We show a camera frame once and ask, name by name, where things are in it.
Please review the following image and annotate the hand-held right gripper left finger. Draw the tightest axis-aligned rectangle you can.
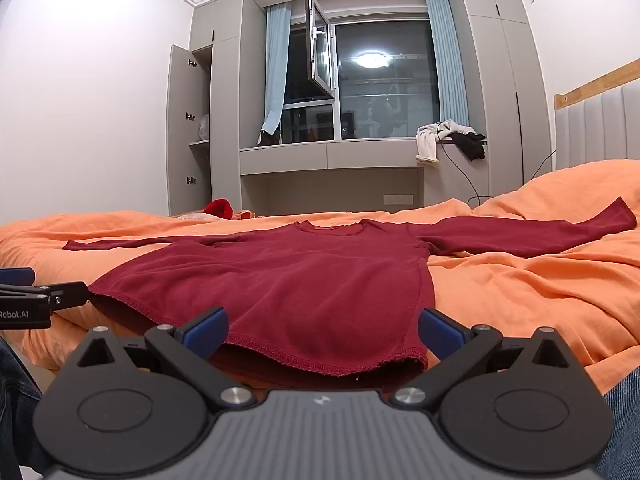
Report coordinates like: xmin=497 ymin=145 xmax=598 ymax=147
xmin=60 ymin=306 xmax=258 ymax=411

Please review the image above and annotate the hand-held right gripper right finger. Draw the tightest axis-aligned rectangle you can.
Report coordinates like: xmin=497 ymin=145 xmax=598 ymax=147
xmin=387 ymin=307 xmax=586 ymax=411

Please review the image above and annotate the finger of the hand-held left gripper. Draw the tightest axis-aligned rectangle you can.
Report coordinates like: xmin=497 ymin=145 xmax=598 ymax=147
xmin=49 ymin=281 xmax=90 ymax=309
xmin=0 ymin=268 xmax=36 ymax=286

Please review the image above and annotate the dark red long-sleeved sweater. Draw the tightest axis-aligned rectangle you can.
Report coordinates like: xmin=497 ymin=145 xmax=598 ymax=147
xmin=63 ymin=197 xmax=638 ymax=377

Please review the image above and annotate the person's left leg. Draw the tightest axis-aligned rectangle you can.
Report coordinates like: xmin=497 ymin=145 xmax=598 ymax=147
xmin=0 ymin=337 xmax=43 ymax=480

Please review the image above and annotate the person's leg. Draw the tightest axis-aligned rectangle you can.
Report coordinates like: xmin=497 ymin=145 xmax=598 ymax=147
xmin=0 ymin=337 xmax=43 ymax=480
xmin=597 ymin=365 xmax=640 ymax=480

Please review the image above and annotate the orange bed blanket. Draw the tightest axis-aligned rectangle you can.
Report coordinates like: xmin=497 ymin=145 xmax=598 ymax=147
xmin=0 ymin=159 xmax=640 ymax=396

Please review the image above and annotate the bright red hat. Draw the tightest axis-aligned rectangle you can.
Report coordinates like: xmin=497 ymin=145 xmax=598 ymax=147
xmin=202 ymin=199 xmax=235 ymax=220

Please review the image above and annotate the white crumpled garment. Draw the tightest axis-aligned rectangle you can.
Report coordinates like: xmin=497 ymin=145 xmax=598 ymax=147
xmin=416 ymin=120 xmax=471 ymax=167

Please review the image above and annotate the black crumpled garment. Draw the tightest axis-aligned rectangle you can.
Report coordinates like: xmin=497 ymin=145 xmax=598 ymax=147
xmin=452 ymin=131 xmax=487 ymax=162

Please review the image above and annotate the open grey wardrobe door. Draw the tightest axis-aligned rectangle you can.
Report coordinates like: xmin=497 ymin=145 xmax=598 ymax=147
xmin=167 ymin=44 xmax=213 ymax=216

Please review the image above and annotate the person's right leg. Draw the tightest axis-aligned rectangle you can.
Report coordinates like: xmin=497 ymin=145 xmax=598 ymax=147
xmin=597 ymin=365 xmax=640 ymax=480

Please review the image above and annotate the grey window bench cabinet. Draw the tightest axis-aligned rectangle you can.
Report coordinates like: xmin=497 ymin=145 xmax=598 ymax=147
xmin=239 ymin=139 xmax=426 ymax=177

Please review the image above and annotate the grey wardrobe with open shelves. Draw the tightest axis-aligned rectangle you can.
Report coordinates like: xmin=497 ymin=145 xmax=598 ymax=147
xmin=189 ymin=0 xmax=246 ymax=211

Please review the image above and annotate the tall closed grey wardrobe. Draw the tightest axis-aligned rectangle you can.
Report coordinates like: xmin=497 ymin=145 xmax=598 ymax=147
xmin=452 ymin=0 xmax=556 ymax=200

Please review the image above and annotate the large window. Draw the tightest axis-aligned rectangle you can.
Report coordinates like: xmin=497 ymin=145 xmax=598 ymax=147
xmin=280 ymin=17 xmax=443 ymax=143

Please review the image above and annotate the grey padded headboard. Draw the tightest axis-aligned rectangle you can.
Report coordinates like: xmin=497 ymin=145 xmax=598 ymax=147
xmin=555 ymin=80 xmax=640 ymax=172

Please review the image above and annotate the long light blue curtain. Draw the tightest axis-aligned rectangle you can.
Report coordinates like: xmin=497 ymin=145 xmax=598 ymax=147
xmin=424 ymin=0 xmax=473 ymax=128

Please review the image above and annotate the short light blue curtain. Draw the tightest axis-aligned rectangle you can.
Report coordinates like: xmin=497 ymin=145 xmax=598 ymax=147
xmin=260 ymin=4 xmax=292 ymax=133

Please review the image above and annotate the open window sash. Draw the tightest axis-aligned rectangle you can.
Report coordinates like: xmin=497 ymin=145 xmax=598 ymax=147
xmin=302 ymin=0 xmax=335 ymax=98

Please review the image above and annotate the black cable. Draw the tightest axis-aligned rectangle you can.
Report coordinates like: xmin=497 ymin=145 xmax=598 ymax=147
xmin=440 ymin=146 xmax=557 ymax=202

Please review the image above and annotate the wooden headboard frame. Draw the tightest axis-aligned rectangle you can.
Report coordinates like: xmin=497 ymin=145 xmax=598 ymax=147
xmin=553 ymin=58 xmax=640 ymax=109

